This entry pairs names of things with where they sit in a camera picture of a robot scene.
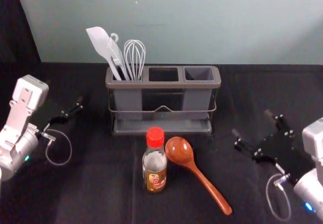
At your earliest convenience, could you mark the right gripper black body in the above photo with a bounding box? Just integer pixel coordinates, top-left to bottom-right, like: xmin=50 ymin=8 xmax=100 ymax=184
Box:
xmin=251 ymin=127 xmax=316 ymax=184

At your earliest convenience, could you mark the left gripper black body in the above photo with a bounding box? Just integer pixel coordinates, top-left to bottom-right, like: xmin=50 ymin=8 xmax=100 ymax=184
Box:
xmin=29 ymin=97 xmax=66 ymax=133

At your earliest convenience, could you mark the brown wooden spoon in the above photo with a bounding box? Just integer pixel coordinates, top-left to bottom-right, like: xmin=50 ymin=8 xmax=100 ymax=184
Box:
xmin=165 ymin=136 xmax=233 ymax=216

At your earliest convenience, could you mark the grey silicone spatula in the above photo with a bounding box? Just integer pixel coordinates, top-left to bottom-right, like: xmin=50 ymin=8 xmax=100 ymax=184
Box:
xmin=85 ymin=26 xmax=124 ymax=81

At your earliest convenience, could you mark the grey slotted utensil with loop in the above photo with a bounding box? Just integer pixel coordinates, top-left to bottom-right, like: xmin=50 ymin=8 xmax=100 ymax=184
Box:
xmin=107 ymin=33 xmax=130 ymax=81

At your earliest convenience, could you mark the black table cloth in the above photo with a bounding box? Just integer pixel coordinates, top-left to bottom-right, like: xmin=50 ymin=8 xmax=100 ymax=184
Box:
xmin=0 ymin=62 xmax=323 ymax=224

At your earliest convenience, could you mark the grey rack drip tray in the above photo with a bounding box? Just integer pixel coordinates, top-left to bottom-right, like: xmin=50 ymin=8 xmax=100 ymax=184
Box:
xmin=113 ymin=119 xmax=212 ymax=136

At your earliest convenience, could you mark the grey three-compartment utensil rack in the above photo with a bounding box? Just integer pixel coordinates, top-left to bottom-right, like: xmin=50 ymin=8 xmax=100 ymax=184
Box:
xmin=105 ymin=65 xmax=222 ymax=138

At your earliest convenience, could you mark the sauce bottle with red cap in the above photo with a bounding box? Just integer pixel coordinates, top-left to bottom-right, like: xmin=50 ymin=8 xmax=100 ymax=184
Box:
xmin=142 ymin=127 xmax=168 ymax=195

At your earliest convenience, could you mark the black hanging cloth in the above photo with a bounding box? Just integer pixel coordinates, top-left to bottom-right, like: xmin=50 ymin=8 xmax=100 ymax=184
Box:
xmin=0 ymin=0 xmax=42 ymax=67

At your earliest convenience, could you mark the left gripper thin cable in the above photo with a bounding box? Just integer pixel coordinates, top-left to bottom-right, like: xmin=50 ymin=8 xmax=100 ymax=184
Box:
xmin=40 ymin=129 xmax=73 ymax=167

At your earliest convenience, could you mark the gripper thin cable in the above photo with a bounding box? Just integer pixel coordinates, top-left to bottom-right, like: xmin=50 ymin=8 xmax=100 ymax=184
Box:
xmin=265 ymin=173 xmax=293 ymax=221
xmin=40 ymin=129 xmax=73 ymax=167

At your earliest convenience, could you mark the right gripper thin cable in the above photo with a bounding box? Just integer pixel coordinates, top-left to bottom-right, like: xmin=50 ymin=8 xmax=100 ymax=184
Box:
xmin=265 ymin=173 xmax=293 ymax=221

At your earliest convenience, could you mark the grey wire whisk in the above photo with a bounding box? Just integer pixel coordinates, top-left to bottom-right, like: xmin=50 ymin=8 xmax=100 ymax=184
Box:
xmin=123 ymin=39 xmax=147 ymax=82

